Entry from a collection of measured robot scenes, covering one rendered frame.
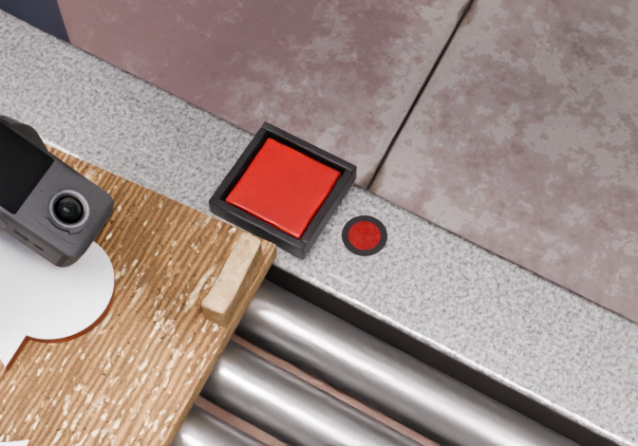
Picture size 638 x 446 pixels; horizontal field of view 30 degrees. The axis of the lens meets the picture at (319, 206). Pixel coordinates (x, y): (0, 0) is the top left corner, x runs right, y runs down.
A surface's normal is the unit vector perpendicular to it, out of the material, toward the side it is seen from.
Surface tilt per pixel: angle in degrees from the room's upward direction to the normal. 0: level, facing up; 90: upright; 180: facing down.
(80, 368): 0
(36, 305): 0
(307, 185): 0
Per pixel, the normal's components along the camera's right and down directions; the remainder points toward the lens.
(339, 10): -0.01, -0.48
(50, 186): 0.40, -0.29
